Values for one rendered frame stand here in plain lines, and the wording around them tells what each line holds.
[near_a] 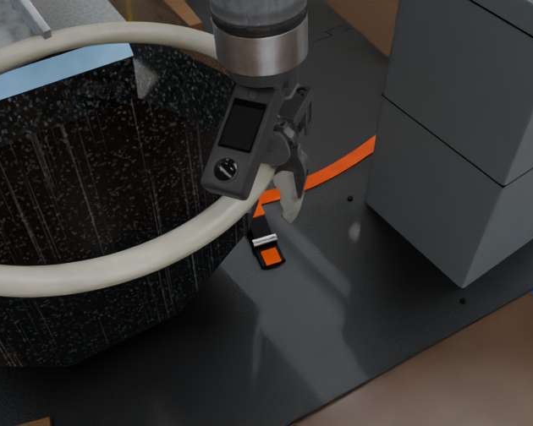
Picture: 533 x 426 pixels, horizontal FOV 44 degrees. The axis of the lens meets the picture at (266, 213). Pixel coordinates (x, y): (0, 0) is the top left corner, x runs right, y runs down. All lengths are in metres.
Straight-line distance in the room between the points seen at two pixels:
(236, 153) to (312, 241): 1.28
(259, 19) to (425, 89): 1.05
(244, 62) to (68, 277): 0.26
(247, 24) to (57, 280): 0.29
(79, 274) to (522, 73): 1.01
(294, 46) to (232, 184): 0.14
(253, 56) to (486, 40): 0.88
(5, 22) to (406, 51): 0.91
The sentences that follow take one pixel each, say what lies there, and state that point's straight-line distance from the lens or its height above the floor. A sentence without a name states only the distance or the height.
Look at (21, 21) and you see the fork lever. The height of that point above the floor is 0.96.
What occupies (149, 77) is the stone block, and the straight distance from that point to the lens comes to 1.20.
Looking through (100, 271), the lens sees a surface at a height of 1.01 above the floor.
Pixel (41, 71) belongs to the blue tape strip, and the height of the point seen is 0.85.
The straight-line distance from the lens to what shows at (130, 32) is 1.00.
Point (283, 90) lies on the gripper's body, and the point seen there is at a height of 1.07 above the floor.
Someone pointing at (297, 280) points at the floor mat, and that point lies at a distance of 1.83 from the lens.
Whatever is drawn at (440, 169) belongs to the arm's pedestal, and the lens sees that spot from 1.69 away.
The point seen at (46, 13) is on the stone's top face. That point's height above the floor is 0.87.
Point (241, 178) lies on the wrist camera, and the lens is 0.63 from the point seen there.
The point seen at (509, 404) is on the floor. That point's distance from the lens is 1.77.
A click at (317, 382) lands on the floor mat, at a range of 1.68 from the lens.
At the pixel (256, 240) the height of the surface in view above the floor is 0.05.
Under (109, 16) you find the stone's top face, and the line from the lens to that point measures 1.22.
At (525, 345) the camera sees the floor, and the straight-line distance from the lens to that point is 1.86.
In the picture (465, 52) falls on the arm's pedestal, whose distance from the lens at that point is 1.49.
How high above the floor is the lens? 1.52
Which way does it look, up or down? 50 degrees down
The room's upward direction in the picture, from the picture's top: straight up
